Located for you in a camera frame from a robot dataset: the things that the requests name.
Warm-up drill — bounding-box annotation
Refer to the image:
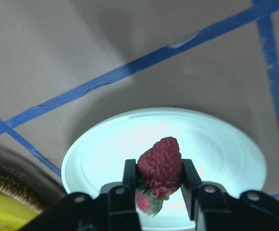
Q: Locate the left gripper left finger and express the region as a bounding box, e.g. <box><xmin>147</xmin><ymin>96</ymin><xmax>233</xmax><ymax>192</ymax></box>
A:
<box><xmin>23</xmin><ymin>159</ymin><xmax>141</xmax><ymax>231</ymax></box>

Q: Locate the light green plate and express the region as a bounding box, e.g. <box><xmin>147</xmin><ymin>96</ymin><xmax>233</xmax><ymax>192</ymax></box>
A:
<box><xmin>61</xmin><ymin>107</ymin><xmax>267</xmax><ymax>230</ymax></box>

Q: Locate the woven wicker basket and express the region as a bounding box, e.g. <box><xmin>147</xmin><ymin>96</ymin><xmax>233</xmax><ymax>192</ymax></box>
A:
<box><xmin>0</xmin><ymin>163</ymin><xmax>46</xmax><ymax>215</ymax></box>

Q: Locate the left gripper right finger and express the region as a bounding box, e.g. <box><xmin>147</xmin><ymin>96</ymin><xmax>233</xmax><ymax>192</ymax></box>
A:
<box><xmin>181</xmin><ymin>159</ymin><xmax>279</xmax><ymax>231</ymax></box>

